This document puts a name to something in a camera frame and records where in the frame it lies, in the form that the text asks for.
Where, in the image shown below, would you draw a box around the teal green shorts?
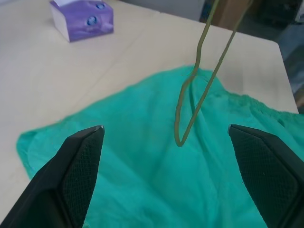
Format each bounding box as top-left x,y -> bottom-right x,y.
16,64 -> 304,228

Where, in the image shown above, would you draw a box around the purple tissue box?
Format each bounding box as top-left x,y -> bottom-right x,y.
49,0 -> 114,43

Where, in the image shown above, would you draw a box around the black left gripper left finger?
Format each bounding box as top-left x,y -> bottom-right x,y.
0,125 -> 105,228

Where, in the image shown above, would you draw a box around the olive green wire hanger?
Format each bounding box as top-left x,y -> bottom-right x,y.
174,0 -> 255,148

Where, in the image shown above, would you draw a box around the brown cardboard box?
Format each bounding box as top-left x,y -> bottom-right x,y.
212,0 -> 255,33

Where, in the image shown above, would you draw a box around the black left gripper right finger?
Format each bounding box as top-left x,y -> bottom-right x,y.
228,123 -> 304,228

